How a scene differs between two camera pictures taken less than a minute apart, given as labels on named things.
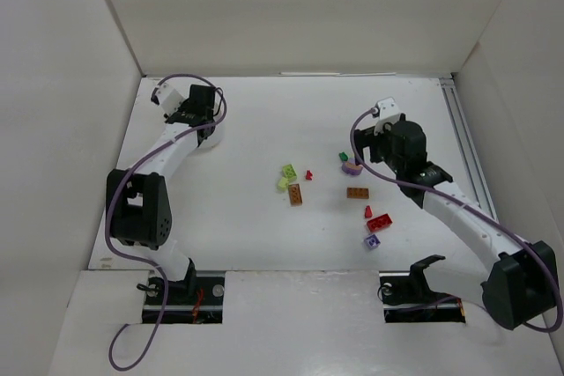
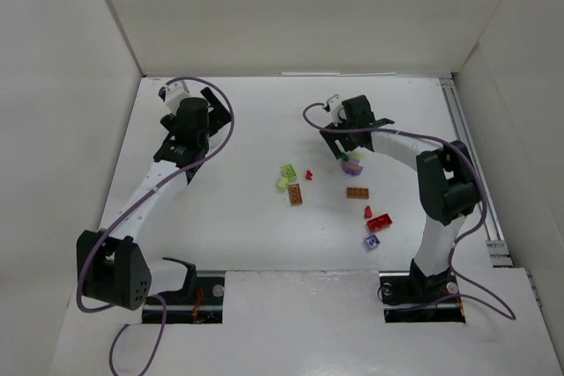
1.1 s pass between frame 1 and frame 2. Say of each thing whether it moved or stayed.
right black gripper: moved
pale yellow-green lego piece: stayed
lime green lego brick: stayed
